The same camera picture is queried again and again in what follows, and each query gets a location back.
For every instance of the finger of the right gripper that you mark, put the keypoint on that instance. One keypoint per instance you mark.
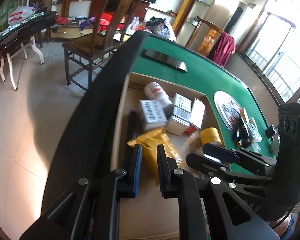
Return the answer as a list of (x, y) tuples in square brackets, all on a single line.
[(242, 157), (214, 169)]

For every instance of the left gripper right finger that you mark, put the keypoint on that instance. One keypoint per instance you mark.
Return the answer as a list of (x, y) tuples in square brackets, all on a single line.
[(208, 209)]

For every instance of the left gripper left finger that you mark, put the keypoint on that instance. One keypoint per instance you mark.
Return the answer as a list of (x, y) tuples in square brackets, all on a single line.
[(82, 213)]

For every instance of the yellow tape roll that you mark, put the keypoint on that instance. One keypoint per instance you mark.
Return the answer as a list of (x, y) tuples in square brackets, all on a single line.
[(210, 136)]

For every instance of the blue white medicine box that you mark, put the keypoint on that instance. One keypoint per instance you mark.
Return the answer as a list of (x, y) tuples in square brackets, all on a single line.
[(179, 120)]

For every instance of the white barcode medicine box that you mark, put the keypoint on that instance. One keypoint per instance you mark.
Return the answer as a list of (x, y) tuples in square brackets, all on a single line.
[(151, 115)]

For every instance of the white bottle red label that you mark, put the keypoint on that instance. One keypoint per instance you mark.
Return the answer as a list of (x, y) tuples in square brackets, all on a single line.
[(154, 91)]

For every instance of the grey red long box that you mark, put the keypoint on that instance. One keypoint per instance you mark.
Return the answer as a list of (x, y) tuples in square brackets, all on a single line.
[(196, 117)]

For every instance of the white ceramic mug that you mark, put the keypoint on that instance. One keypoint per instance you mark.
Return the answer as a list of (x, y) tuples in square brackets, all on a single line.
[(275, 146)]

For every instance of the black cylindrical motor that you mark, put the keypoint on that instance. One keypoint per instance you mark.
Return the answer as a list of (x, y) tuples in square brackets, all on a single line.
[(271, 131)]

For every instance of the round centre table disc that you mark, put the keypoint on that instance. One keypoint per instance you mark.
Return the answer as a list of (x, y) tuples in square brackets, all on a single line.
[(228, 109)]

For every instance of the brown cardboard box tray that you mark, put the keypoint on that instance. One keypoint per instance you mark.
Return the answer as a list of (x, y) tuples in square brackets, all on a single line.
[(149, 216)]

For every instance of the black smartphone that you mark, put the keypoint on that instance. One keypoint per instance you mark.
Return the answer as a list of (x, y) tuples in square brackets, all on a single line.
[(165, 59)]

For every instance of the dark red hanging cloth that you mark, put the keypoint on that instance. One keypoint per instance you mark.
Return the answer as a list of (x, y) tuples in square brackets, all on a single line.
[(221, 51)]

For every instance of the wooden chair with carving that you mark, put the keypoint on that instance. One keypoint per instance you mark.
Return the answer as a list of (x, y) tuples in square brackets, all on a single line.
[(209, 38)]

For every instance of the black bag pile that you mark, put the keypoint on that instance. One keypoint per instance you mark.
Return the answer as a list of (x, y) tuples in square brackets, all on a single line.
[(161, 27)]

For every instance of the black folding side table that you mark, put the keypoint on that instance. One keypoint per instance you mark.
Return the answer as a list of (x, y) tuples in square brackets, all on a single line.
[(15, 39)]

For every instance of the white plastic bag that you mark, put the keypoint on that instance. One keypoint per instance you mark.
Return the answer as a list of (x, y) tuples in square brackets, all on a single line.
[(20, 14)]

